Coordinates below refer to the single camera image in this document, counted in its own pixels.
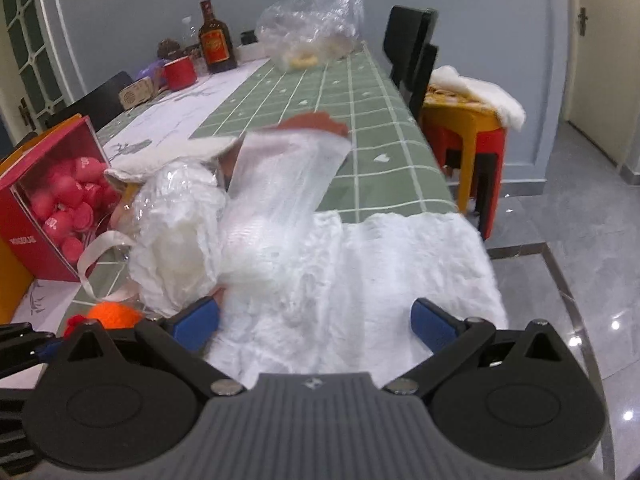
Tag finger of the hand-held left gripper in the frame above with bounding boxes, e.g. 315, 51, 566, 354
0, 324, 63, 380

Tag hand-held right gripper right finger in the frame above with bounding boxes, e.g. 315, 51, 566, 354
382, 297, 572, 397

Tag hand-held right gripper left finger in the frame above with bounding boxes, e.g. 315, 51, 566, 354
62, 296, 248, 397

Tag white fluffy towel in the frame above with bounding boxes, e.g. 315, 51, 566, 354
200, 210, 510, 392

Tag clear bag of white stuffing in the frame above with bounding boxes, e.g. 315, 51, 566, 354
107, 160, 232, 314

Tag translucent plastic wrapper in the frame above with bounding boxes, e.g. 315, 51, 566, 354
220, 127, 351, 286

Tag orange cardboard box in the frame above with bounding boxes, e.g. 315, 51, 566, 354
0, 130, 41, 326

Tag orange knitted ball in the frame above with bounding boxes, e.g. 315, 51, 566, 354
66, 302, 146, 335

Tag white ribbon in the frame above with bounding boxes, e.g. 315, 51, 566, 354
79, 230, 147, 312

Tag black plastic stool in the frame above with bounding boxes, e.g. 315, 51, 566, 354
442, 149, 502, 241

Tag pile of pink capsules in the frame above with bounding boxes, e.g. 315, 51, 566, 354
27, 156, 122, 267

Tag red box with clear window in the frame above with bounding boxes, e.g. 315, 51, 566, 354
0, 115, 124, 284

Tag red plastic stool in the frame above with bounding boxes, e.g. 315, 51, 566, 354
429, 127, 509, 170

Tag red and yellow stools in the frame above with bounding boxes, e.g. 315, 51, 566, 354
419, 101, 509, 216

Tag green checked tablecloth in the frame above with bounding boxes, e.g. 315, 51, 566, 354
10, 40, 462, 341

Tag white printed table runner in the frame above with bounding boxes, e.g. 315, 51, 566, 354
10, 57, 271, 336

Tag yellow patterned cushion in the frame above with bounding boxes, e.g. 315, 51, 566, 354
425, 84, 501, 112

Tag white fluffy cushion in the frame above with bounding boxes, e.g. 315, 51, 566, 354
430, 65, 527, 134

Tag wooden speaker box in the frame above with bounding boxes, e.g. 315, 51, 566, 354
118, 79, 154, 110

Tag black chair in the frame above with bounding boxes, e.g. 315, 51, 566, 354
382, 5, 440, 117
45, 71, 135, 134

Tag red mug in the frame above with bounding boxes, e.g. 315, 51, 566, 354
160, 56, 198, 91

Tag purple toy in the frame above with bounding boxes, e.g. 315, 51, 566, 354
137, 57, 169, 82

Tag white box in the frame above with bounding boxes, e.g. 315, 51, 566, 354
235, 40, 272, 64

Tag brown liquor bottle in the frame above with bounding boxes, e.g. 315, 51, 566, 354
198, 0, 239, 75

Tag clear water bottle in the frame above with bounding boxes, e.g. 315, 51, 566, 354
180, 16, 207, 74

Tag cream door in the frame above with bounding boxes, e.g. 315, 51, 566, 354
564, 0, 640, 187

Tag glass-paned door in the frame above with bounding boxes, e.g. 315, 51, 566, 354
0, 0, 77, 137

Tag large clear plastic bag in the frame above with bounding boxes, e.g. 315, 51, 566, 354
256, 0, 366, 73

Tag ring-shaped bread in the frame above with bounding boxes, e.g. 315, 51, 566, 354
279, 50, 322, 72

